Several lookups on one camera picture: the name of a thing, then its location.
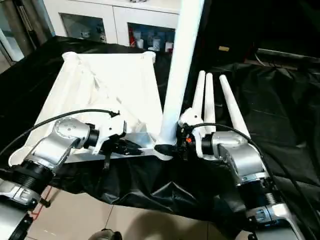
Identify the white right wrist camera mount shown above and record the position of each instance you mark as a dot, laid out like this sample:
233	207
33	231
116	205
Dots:
190	117

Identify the dark metal rail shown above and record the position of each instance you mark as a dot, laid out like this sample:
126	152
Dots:
287	55

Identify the small yellow label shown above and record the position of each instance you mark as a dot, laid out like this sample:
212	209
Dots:
223	49

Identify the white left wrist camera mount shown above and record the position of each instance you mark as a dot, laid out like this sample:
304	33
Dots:
107	130

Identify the black plastic mat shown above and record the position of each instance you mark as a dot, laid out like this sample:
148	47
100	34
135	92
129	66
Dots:
285	115

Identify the red bottle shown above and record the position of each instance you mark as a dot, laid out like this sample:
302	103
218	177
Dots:
132	39

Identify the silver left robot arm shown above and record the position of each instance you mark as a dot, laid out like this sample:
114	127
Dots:
45	150

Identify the small white cup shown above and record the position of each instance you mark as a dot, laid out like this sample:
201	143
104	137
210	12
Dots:
169	46

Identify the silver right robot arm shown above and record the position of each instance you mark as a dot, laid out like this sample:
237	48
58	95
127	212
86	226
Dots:
245	160

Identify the white glass-door cabinet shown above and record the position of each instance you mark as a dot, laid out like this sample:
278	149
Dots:
115	17

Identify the white plastic table leg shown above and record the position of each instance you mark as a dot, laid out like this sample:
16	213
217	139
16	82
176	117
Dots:
200	92
209	105
232	107
182	65

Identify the white plastic table top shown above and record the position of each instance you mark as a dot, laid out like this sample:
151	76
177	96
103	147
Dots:
115	90

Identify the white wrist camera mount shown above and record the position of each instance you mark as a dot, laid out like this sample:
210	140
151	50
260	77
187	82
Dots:
190	117
107	130

